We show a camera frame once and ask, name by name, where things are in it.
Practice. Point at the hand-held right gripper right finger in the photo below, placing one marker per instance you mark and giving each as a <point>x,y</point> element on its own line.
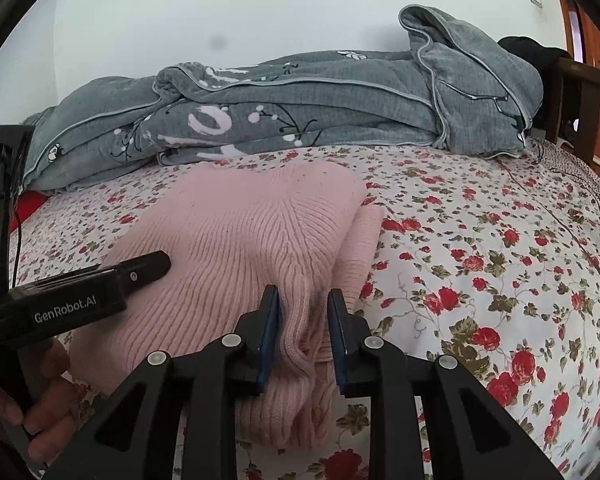
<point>336,330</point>

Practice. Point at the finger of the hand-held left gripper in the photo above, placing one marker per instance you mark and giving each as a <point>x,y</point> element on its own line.
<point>147,267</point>

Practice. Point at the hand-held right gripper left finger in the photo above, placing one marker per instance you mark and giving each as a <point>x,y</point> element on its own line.
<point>269,330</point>

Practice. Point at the pink knit sweater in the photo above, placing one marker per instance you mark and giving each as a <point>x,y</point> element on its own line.
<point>240,240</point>

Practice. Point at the person's left hand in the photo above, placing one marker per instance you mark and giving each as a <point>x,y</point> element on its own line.
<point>55,410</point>

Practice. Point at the red cloth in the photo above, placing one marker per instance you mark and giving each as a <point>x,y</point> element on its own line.
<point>30,205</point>

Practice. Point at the red rose print bed sheet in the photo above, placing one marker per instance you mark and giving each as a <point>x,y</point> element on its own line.
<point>480,260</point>

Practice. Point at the grey floral blanket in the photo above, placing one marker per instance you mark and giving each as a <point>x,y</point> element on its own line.
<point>330,95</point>

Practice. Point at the dark cloth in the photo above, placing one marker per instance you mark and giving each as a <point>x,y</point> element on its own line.
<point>530,52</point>

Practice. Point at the wooden door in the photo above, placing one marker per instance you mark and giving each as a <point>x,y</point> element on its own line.
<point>592,35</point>

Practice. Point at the wooden bed frame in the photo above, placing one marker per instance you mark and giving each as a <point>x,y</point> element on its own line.
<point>580,100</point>

